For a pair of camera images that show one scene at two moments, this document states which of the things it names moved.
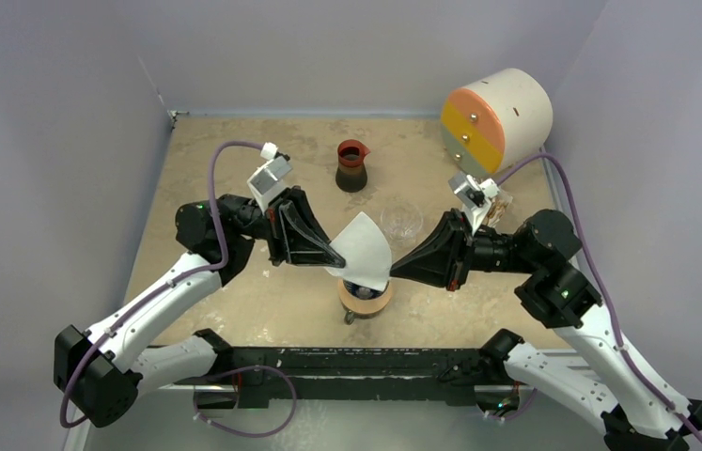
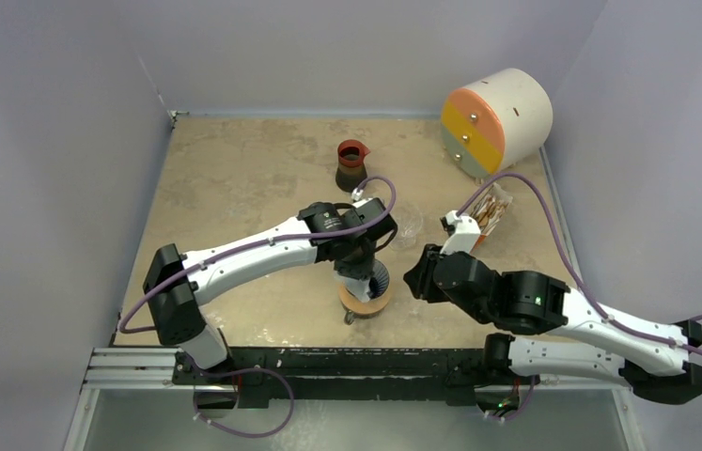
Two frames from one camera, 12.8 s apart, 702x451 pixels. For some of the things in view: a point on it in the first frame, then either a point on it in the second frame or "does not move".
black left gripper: x=292 y=232 to x=360 y=272
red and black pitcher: x=351 y=173 does not move
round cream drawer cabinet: x=496 y=121 does not move
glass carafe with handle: x=350 y=317 does not move
